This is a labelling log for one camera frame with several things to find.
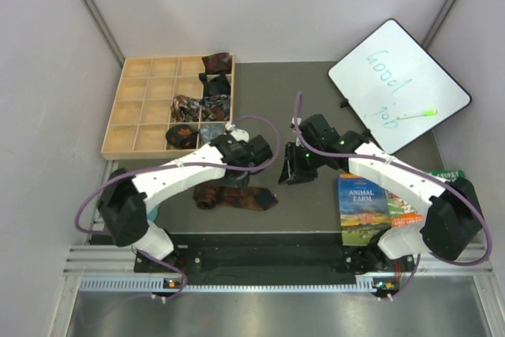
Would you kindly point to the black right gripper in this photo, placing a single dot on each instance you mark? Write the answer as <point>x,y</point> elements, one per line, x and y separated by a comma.
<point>293,172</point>

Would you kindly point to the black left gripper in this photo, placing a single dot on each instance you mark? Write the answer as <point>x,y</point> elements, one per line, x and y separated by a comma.
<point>240,183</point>

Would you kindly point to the brown red patterned tie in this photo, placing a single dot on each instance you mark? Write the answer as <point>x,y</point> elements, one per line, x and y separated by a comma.
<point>208,197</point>

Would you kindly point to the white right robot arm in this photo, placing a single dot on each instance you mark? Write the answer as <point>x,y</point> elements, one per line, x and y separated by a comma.
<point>452,214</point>

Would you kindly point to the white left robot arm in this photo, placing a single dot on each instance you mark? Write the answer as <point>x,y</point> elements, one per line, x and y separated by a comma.
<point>125,202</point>

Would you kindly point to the rolled grey blue tie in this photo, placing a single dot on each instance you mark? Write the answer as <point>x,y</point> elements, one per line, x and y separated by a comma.
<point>209,132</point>

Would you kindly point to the rolled black orange-leaf tie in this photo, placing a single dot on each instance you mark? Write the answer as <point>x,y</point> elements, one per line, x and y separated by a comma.
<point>182,137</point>

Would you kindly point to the rolled blue patterned tie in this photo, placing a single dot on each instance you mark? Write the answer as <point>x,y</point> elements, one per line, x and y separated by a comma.
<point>215,108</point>

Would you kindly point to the landscape cover book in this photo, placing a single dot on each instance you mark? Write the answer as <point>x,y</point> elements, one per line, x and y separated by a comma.
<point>363,209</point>

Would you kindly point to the dark grey table mat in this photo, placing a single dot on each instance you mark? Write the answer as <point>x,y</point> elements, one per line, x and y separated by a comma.
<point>269,90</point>

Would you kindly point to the rolled multicolour floral tie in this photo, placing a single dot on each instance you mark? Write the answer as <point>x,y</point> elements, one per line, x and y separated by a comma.
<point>184,109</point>

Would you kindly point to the teal cat-ear headphones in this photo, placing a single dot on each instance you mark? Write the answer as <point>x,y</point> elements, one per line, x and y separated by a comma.
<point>152,215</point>

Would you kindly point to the rolled black navy tie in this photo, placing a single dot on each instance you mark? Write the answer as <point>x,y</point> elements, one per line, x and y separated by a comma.
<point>217,86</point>

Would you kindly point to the wooden compartment tray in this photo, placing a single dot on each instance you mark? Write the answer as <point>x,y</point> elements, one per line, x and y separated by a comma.
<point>140,115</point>

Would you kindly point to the rolled dark red tie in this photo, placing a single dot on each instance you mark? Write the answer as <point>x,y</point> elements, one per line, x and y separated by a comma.
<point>218,63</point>

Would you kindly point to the orange 78-storey treehouse book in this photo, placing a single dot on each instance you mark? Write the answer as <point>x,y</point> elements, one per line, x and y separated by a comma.
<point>401,213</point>

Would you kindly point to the white dry-erase board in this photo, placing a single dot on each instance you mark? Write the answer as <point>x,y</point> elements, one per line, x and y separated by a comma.
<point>389,74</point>

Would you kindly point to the green marker pen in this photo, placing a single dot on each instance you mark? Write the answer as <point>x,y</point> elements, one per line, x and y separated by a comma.
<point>421,114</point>

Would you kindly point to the green 104-storey treehouse book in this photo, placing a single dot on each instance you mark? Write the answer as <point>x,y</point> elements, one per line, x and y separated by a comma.
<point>447,175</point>

